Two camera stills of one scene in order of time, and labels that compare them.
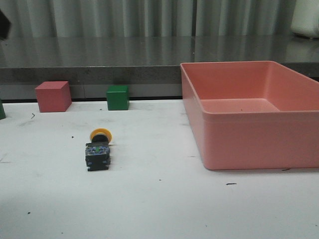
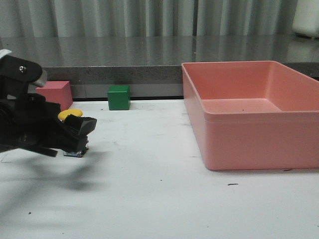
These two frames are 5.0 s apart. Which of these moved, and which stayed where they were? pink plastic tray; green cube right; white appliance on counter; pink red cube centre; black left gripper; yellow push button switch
Moved: yellow push button switch; black left gripper
Stayed: green cube right; white appliance on counter; pink red cube centre; pink plastic tray
